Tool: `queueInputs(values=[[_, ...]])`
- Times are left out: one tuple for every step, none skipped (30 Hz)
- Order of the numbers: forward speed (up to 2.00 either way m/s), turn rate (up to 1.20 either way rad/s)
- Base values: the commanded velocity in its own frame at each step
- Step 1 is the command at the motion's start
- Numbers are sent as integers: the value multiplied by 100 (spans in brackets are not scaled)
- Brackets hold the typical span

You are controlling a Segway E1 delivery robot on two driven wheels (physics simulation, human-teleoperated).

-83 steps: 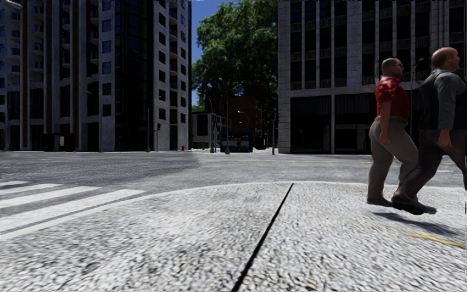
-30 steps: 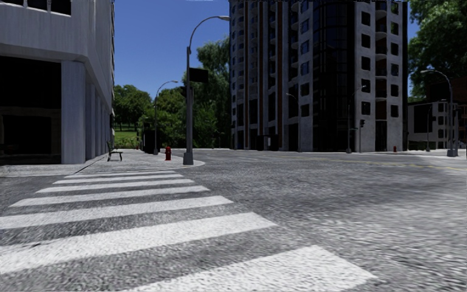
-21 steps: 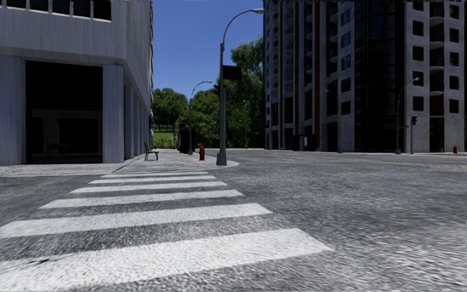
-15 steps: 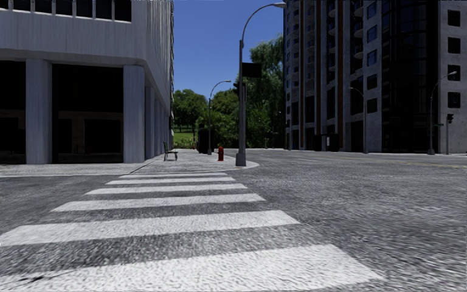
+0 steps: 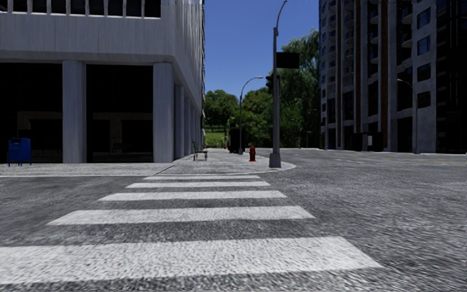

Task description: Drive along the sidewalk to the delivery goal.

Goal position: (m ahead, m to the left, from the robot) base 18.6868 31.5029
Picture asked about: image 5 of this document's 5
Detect grey street lamp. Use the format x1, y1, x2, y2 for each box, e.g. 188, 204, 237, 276
396, 78, 421, 155
238, 75, 264, 155

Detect green bench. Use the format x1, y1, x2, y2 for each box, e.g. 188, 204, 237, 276
192, 141, 209, 162

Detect traffic light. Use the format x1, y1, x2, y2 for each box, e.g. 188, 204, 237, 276
265, 0, 300, 169

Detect trees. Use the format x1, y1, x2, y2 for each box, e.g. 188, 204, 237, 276
204, 29, 321, 149

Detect pale concrete building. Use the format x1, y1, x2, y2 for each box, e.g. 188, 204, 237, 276
0, 0, 207, 164

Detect grey concrete tower building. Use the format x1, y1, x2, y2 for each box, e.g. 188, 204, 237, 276
318, 0, 467, 155

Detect blue letter box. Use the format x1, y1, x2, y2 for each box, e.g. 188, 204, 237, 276
7, 137, 32, 167

